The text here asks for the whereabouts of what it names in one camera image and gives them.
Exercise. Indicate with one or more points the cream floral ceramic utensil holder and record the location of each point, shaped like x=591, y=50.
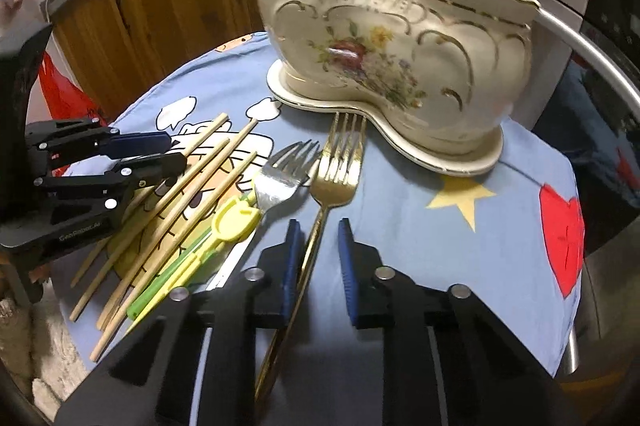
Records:
x=350, y=5

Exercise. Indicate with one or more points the gold fork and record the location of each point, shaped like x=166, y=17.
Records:
x=335, y=176

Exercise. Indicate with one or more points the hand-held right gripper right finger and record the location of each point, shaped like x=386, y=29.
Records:
x=347, y=278

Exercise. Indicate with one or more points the wooden kitchen base cabinet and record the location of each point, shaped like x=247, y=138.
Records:
x=175, y=5

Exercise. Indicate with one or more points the silver fork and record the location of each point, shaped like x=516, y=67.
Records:
x=285, y=181

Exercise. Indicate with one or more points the cream ceramic drip tray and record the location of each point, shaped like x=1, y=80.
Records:
x=450, y=161

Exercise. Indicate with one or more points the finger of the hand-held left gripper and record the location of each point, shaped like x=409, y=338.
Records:
x=165, y=163
x=145, y=145

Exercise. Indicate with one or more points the blue cartoon printed tablecloth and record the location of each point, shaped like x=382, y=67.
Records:
x=425, y=256

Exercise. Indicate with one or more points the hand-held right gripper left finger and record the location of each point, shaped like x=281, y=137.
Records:
x=293, y=271

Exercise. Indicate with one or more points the yellow stemmed tulip utensil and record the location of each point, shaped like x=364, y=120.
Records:
x=232, y=218

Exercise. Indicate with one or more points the stainless steel oven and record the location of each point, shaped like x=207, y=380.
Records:
x=550, y=30

